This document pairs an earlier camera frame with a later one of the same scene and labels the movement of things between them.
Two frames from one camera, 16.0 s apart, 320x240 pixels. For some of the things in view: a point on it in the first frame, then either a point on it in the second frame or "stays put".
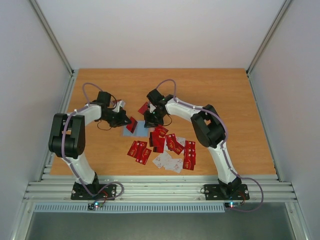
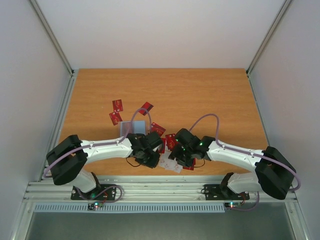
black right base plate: (213, 192) stays put
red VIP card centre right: (173, 145) stays put
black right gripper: (153, 118) to (182, 159)
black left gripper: (121, 121) to (152, 164)
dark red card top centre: (143, 108) stays put
